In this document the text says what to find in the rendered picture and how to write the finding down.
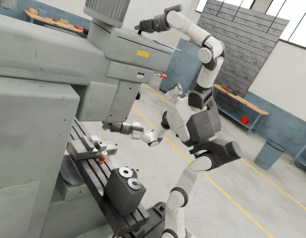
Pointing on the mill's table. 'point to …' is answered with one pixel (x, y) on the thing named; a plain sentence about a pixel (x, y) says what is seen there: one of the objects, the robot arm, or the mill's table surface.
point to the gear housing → (128, 72)
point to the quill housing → (123, 101)
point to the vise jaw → (101, 144)
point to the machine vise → (78, 148)
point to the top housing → (129, 46)
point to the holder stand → (124, 190)
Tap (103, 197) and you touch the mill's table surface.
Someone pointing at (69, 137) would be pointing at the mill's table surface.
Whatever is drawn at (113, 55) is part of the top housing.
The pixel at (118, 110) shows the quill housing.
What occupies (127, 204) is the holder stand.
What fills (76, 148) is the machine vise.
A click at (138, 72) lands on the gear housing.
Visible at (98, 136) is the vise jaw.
